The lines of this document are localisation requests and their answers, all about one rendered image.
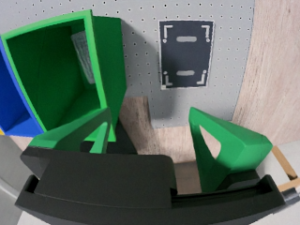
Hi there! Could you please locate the green open-top bin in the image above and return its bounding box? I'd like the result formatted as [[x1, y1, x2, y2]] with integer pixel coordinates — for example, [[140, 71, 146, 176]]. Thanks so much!
[[0, 9, 127, 142]]

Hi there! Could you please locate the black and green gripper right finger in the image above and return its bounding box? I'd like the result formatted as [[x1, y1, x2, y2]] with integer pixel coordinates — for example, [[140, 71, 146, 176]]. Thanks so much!
[[188, 107, 273, 192]]

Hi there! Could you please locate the blue general bin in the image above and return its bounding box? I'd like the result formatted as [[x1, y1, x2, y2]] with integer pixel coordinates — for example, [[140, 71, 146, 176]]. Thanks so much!
[[0, 36, 44, 138]]

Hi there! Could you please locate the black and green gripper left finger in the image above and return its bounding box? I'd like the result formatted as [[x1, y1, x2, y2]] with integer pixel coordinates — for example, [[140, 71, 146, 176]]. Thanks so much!
[[27, 107, 112, 154]]

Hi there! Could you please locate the white well plate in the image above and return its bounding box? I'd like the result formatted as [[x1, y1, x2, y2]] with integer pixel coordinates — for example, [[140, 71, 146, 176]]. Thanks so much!
[[70, 30, 96, 84]]

